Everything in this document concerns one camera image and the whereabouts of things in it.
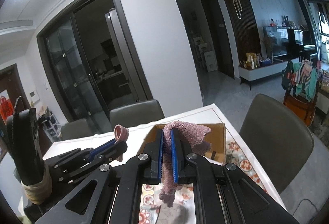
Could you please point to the glass sliding door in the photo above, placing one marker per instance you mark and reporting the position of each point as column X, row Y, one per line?
column 91, row 61

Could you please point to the light grey dining chair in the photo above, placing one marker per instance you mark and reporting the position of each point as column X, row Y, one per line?
column 137, row 113

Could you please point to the floral white cloth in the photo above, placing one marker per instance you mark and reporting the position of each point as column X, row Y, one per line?
column 176, row 214

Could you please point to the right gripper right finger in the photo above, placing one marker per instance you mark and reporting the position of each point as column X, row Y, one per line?
column 182, row 171

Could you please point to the pink ribbed sock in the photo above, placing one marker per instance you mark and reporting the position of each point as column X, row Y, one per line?
column 121, row 133

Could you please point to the white low cabinet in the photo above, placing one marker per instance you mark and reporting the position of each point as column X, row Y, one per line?
column 250, row 77

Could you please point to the clothes pile on chair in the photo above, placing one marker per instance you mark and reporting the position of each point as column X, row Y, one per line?
column 302, row 77

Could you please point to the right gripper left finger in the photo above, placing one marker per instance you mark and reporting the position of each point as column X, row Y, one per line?
column 153, row 171

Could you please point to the dark grey dining chair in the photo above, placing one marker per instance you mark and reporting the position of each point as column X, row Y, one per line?
column 278, row 138

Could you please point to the black upright piano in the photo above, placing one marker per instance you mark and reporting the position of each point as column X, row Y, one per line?
column 300, row 45

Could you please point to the grey chair at left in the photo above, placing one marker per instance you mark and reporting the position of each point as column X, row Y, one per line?
column 76, row 129

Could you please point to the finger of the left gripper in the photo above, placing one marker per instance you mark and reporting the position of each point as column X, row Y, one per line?
column 108, row 155
column 101, row 148

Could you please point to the pink fluffy towel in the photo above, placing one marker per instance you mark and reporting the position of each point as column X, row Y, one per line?
column 167, row 193

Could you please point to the colourful patterned table mat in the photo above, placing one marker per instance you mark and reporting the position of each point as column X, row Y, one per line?
column 150, row 202

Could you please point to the brown cardboard box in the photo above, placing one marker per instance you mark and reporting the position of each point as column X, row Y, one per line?
column 208, row 140

